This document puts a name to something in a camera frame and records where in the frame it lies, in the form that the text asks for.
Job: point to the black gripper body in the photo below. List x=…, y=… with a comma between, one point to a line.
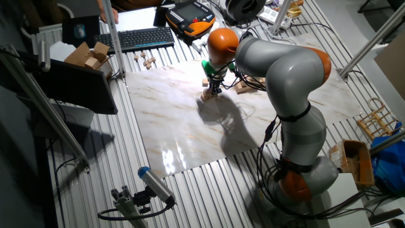
x=215, y=83

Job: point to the silver camera blue cap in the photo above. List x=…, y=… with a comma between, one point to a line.
x=156, y=185

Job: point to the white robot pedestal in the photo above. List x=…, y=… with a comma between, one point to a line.
x=345, y=196

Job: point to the aluminium frame post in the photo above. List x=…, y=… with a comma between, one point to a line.
x=371, y=41
x=280, y=16
x=387, y=142
x=111, y=38

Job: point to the person's bare hand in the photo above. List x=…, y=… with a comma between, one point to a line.
x=114, y=16

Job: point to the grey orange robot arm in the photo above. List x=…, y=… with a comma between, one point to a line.
x=291, y=79

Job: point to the person's bare forearm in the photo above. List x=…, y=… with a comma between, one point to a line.
x=100, y=3

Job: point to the black computer keyboard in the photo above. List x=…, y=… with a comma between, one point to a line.
x=134, y=39

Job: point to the orange cardboard box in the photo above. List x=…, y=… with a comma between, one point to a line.
x=351, y=161

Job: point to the black round spool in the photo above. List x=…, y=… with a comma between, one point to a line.
x=245, y=9

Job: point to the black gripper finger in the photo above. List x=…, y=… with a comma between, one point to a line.
x=219, y=91
x=212, y=91

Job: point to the short aluminium profile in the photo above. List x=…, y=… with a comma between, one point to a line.
x=126, y=206

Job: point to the brown cardboard sheet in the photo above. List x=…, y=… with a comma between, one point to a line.
x=392, y=63

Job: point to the gold coloured object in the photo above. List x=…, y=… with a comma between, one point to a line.
x=295, y=11

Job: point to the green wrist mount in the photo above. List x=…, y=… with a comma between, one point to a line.
x=207, y=68

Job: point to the small wooden cube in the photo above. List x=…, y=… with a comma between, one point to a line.
x=207, y=92
x=205, y=82
x=203, y=97

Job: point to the large wooden block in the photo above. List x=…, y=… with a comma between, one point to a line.
x=240, y=89
x=243, y=83
x=254, y=79

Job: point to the aluminium frame beam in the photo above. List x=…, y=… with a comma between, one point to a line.
x=41, y=104

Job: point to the wooden rack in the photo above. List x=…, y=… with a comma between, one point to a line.
x=378, y=122

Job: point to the white power strip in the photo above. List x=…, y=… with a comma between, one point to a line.
x=269, y=15

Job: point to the open cardboard box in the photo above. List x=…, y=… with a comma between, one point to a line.
x=90, y=58

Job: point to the black phone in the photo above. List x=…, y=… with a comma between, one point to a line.
x=160, y=16

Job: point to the marble pattern sheet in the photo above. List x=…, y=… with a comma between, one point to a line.
x=177, y=133

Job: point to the orange black teach pendant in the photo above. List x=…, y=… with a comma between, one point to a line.
x=190, y=19

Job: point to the blue bag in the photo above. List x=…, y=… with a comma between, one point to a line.
x=390, y=164

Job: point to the black mouse pad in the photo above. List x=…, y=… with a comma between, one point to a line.
x=68, y=35

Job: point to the black camera clamp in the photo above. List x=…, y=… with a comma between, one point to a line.
x=142, y=199

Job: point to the black monitor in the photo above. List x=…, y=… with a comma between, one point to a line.
x=76, y=85

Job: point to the grey computer mouse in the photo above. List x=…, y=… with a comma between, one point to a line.
x=79, y=31

